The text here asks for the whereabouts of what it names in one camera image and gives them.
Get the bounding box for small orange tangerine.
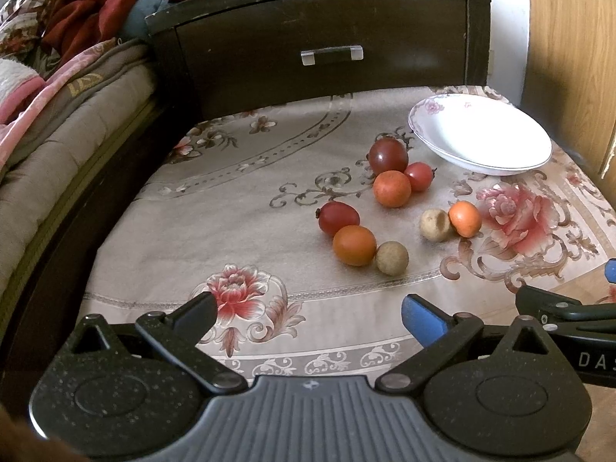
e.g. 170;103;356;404
448;200;482;238

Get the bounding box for dark wooden nightstand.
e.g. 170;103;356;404
146;0;491;121

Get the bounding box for pink patterned quilt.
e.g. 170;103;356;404
0;0;119;169

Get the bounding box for wooden wardrobe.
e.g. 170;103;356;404
522;0;615;201

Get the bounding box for red blanket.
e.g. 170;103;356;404
42;0;184;65

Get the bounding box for pale brown longan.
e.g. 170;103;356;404
418;209;454;242

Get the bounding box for white floral plate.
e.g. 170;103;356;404
407;94;552;176

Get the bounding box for floral beige tablecloth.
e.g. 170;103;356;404
82;88;615;377

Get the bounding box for silver drawer handle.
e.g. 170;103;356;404
300;45;364;67

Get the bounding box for grey-brown mattress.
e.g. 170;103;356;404
1;39;154;290

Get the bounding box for dark red large tomato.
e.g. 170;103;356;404
368;138;408;175

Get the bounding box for oblong red tomato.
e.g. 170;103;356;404
315;201;360;237

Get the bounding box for red-orange round fruit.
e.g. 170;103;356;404
373;170;412;209

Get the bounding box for brown longan front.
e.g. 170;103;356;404
375;241;409;276

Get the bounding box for small red tomato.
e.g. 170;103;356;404
404;162;435;192

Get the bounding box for orange tangerine front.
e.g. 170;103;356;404
332;225;377;267

